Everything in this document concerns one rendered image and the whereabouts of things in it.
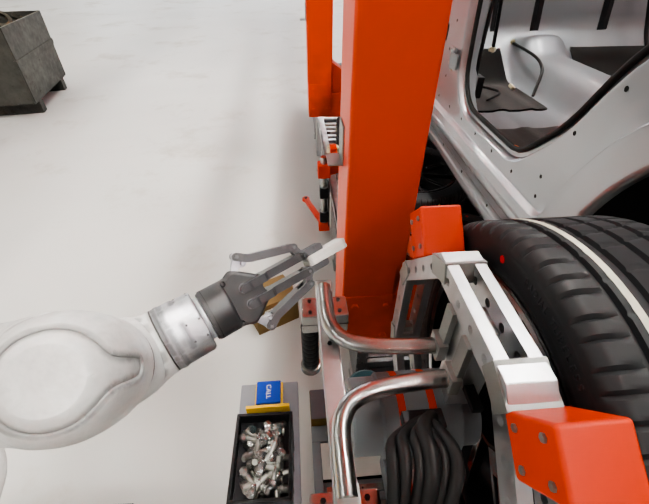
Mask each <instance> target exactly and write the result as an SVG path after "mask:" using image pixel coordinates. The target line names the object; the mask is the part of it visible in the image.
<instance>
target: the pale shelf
mask: <svg viewBox="0 0 649 504"><path fill-rule="evenodd" d="M255 395H256V384H254V385H242V388H241V399H240V409H239V414H247V412H246V406H254V405H255ZM283 403H289V406H290V411H292V412H293V428H294V448H295V451H294V470H295V471H294V504H302V493H301V460H300V428H299V395H298V382H297V381H296V382H283Z"/></svg>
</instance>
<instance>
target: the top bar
mask: <svg viewBox="0 0 649 504"><path fill-rule="evenodd" d="M316 281H317V280H315V294H316V306H317V317H318V329H319V340H320V352H321V363H322V375H323V386H324V398H325V409H326V421H327V432H328V444H329V455H330V467H331V478H332V490H333V501H334V504H336V502H335V481H334V470H333V459H332V449H331V425H332V419H333V415H334V412H335V410H336V407H337V405H338V403H339V402H340V400H341V399H342V397H343V396H344V395H345V386H344V379H343V371H342V364H341V357H340V349H339V345H337V344H336V343H334V342H333V341H332V340H331V339H330V338H329V337H328V335H327V334H326V332H325V331H324V329H323V327H322V324H321V321H320V316H319V307H318V301H317V292H316Z"/></svg>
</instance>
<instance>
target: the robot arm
mask: <svg viewBox="0 0 649 504"><path fill-rule="evenodd" d="M345 247H347V244H346V243H345V240H344V238H337V239H334V240H332V241H330V242H328V243H326V244H325V245H323V246H322V244H321V243H313V244H311V245H309V246H308V247H306V248H304V249H302V250H301V249H299V248H298V246H297V245H296V244H295V243H292V244H285V245H281V246H276V247H272V248H268V249H264V250H260V251H256V252H251V253H247V254H243V253H231V254H230V255H229V258H230V260H231V263H230V271H228V272H226V273H225V275H224V276H223V277H222V278H221V279H220V280H219V281H217V282H215V283H213V284H211V285H209V286H207V287H205V288H203V289H201V290H199V291H198V292H196V294H195V297H196V298H194V299H191V297H190V295H189V294H188V293H184V294H183V295H181V296H179V297H177V298H175V299H172V300H171V301H167V302H165V303H163V304H161V305H160V306H158V307H154V308H152V310H150V311H148V312H145V313H143V314H141V315H138V316H134V317H130V318H129V317H122V318H118V317H115V316H112V315H109V314H104V313H100V312H94V311H84V310H66V311H50V312H44V313H40V314H37V315H33V316H30V317H26V318H23V319H18V320H14V321H10V322H5V323H0V498H1V495H2V491H3V488H4V484H5V480H6V476H7V465H8V464H7V456H6V452H5V449H4V448H12V449H20V450H48V449H57V448H62V447H67V446H71V445H74V444H77V443H80V442H83V441H86V440H88V439H90V438H92V437H94V436H96V435H98V434H100V433H102V432H104V431H105V430H107V429H109V428H110V427H112V426H113V425H115V424H116V423H118V422H119V421H120V420H122V419H123V418H124V417H125V416H127V415H128V414H129V413H130V412H131V411H132V410H133V409H134V408H135V407H136V406H137V405H138V404H139V403H141V402H143V401H144V400H146V399H147V398H149V397H150V396H151V395H153V394H154V393H155V392H157V391H158V390H159V389H160V388H161V387H162V386H163V385H164V384H165V383H166V381H167V380H168V379H170V378H171V377H172V376H173V375H174V374H176V373H177V372H179V371H180V370H181V369H183V368H186V367H188V366H189V365H190V364H191V363H193V362H195V361H196V360H198V359H200V358H201V357H203V356H205V355H207V354H208V353H210V352H212V351H213V350H215V349H216V347H217V345H216V342H215V340H214V339H215V338H217V337H218V338H219V339H224V338H225V337H227V336H229V335H230V334H232V333H234V332H235V331H237V330H239V329H241V328H242V327H244V326H246V325H250V324H256V323H257V322H258V323H260V324H262V325H264V326H265V327H266V328H268V329H269V330H271V331H272V330H275V328H276V326H277V325H278V323H279V321H280V319H281V317H282V316H283V315H284V314H286V313H287V312H288V311H289V310H290V309H291V308H292V307H293V306H294V305H295V304H296V303H297V302H298V301H299V300H300V299H301V298H302V297H303V296H304V295H305V294H306V293H307V292H308V291H309V290H310V289H312V288H313V287H314V285H315V282H314V281H313V274H314V272H316V271H317V270H319V269H321V268H322V267H324V266H326V265H328V264H329V259H328V257H329V256H331V255H333V254H335V253H336V252H338V251H340V250H342V249H344V248H345ZM286 253H290V254H291V255H290V256H288V257H286V258H284V259H282V260H281V261H279V262H277V263H275V264H273V265H271V266H270V267H268V268H266V269H264V270H262V271H260V272H257V273H256V274H254V273H248V272H241V271H238V269H239V268H242V267H244V266H245V265H246V262H254V261H258V260H262V259H266V258H270V257H274V256H278V255H282V254H286ZM301 261H303V264H304V266H305V267H301V268H300V269H298V270H297V271H295V272H293V273H291V274H289V275H287V276H286V277H284V278H282V279H280V280H278V281H277V282H275V283H273V284H271V285H269V286H267V287H264V286H263V283H264V282H266V281H268V280H269V279H270V278H272V277H274V276H276V275H277V274H279V273H281V272H283V271H285V270H286V269H288V268H290V267H292V266H294V265H295V264H297V263H299V262H301ZM301 280H302V281H301ZM300 281H301V282H300ZM298 282H300V283H299V284H298V285H297V286H296V287H295V288H294V289H293V290H292V291H291V292H290V293H288V294H287V295H286V296H285V297H284V298H283V299H282V300H281V301H280V302H279V303H278V304H277V305H276V306H275V307H274V308H273V309H272V310H271V311H270V312H266V313H265V314H264V315H263V316H262V314H263V312H264V310H265V308H266V305H267V303H268V301H269V300H270V299H271V298H273V297H275V296H276V295H277V294H279V293H280V292H282V291H284V290H286V289H287V288H289V287H291V286H293V285H294V284H296V283H298Z"/></svg>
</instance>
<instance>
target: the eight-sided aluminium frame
mask: <svg viewBox="0 0 649 504"><path fill-rule="evenodd" d="M435 279H439V280H440V281H441V283H442V286H443V288H444V290H445V292H446V294H447V297H448V299H449V301H450V303H452V305H453V308H454V310H455V312H456V314H457V319H458V321H459V323H460V325H461V328H462V330H463V332H464V334H465V335H466V336H467V338H468V341H469V343H470V345H471V347H472V352H473V354H474V356H475V358H476V361H477V363H478V365H479V367H480V369H481V372H482V374H483V376H484V378H485V382H486V386H487V390H488V394H489V397H490V401H491V410H492V421H493V432H494V442H495V453H496V464H497V475H498V485H499V496H500V504H534V502H533V492H532V488H531V487H529V486H528V485H526V484H524V483H522V482H521V481H519V480H518V479H517V476H516V471H515V465H514V460H513V454H512V448H511V442H510V436H509V431H508V425H507V419H506V414H508V413H510V412H512V411H520V410H532V409H545V408H557V407H564V404H563V401H562V398H561V395H560V392H559V386H558V380H557V378H556V376H555V375H554V373H553V371H552V369H551V366H550V363H549V360H548V357H546V356H543V355H542V354H541V352H540V350H539V349H538V347H537V345H536V344H535V342H534V341H533V339H532V337H531V336H530V334H529V332H528V331H527V329H526V328H525V326H524V324H523V323H522V321H521V319H520V318H519V316H518V315H517V313H516V311H515V310H514V308H513V306H512V305H511V303H510V302H509V300H508V298H507V297H506V295H505V293H504V292H503V290H502V289H501V287H500V285H499V284H498V282H497V280H496V279H495V277H494V276H493V274H492V272H491V271H490V269H489V267H488V261H486V260H485V259H483V258H482V256H481V255H480V253H479V251H461V252H442V253H433V255H429V256H425V257H421V258H417V259H413V260H405V261H404V262H403V264H402V267H401V269H400V281H399V286H398V292H397V298H396V303H395V309H394V315H393V320H392V321H391V334H390V338H416V337H420V336H421V328H422V324H423V320H424V316H425V313H426V309H427V305H428V301H429V297H430V293H431V289H432V285H433V282H434V280H435ZM414 285H417V286H416V290H415V295H414V299H413V304H412V308H411V313H410V318H409V320H406V319H407V314H408V309H409V304H410V300H411V295H412V290H413V286H414ZM482 307H485V308H486V310H487V311H488V313H489V315H490V317H491V319H492V321H493V322H494V324H495V326H496V328H497V330H498V332H499V334H500V336H499V338H498V337H497V336H496V334H495V332H494V330H493V328H492V326H491V324H490V322H489V320H488V319H487V317H486V315H485V313H484V311H483V309H482ZM409 359H410V370H412V369H422V362H421V354H409ZM393 366H394V371H399V370H405V365H404V354H393ZM533 490H534V489H533ZM534 500H535V504H558V503H557V502H555V501H553V500H551V499H550V498H548V497H546V496H545V495H543V494H541V493H539V492H538V491H536V490H534Z"/></svg>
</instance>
